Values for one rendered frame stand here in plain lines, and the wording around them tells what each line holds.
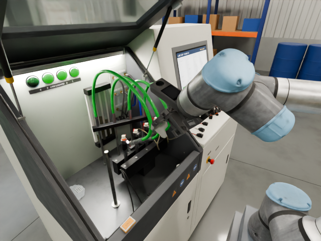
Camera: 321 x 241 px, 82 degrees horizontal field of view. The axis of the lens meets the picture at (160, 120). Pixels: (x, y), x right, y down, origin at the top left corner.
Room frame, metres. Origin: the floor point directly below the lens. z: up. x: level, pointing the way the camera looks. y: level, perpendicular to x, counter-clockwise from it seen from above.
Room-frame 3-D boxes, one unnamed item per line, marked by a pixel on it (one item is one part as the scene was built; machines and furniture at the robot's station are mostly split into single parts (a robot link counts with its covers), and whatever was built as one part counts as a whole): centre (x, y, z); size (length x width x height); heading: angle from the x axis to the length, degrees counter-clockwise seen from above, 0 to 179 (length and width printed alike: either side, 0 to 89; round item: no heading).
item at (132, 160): (0.81, 0.10, 0.91); 0.34 x 0.10 x 0.15; 142
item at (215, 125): (1.18, -0.37, 0.96); 0.70 x 0.22 x 0.03; 142
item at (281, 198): (0.39, -0.41, 1.07); 0.13 x 0.12 x 0.14; 165
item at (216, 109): (1.21, -0.39, 1.01); 0.23 x 0.11 x 0.06; 142
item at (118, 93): (1.07, 0.24, 1.20); 0.13 x 0.03 x 0.31; 142
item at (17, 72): (0.88, 0.38, 1.43); 0.54 x 0.03 x 0.02; 142
